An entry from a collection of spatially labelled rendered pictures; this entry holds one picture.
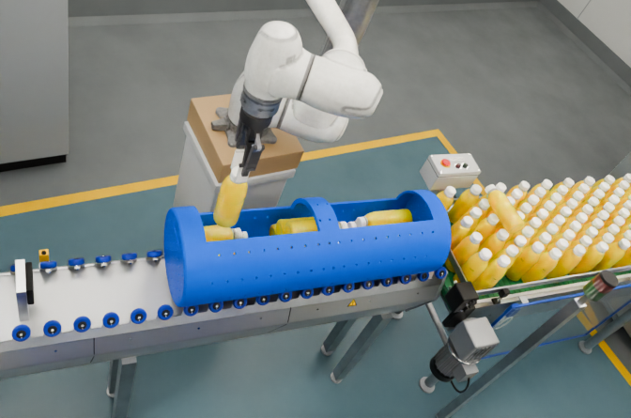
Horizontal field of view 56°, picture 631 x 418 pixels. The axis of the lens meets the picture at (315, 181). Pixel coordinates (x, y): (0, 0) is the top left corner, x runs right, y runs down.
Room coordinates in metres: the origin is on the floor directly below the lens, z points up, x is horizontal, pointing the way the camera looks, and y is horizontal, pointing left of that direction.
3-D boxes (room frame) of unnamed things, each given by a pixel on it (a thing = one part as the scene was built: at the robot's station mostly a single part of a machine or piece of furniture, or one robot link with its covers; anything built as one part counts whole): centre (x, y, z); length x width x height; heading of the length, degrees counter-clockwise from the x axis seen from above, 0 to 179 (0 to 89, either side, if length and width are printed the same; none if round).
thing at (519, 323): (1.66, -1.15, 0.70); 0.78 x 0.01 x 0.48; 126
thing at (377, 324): (1.41, -0.47, 0.31); 0.06 x 0.06 x 0.63; 36
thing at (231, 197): (1.01, 0.18, 1.35); 0.07 x 0.07 x 0.19
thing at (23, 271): (0.71, 0.59, 1.00); 0.10 x 0.04 x 0.15; 36
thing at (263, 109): (1.01, 0.18, 1.71); 0.09 x 0.09 x 0.06
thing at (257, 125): (1.01, 0.18, 1.64); 0.08 x 0.07 x 0.09; 36
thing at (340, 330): (1.52, -0.39, 0.31); 0.06 x 0.06 x 0.63; 36
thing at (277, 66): (1.01, 0.17, 1.82); 0.13 x 0.11 x 0.16; 97
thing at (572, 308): (1.44, -1.00, 0.55); 0.04 x 0.04 x 1.10; 36
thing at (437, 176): (1.86, -0.47, 1.05); 0.20 x 0.10 x 0.10; 126
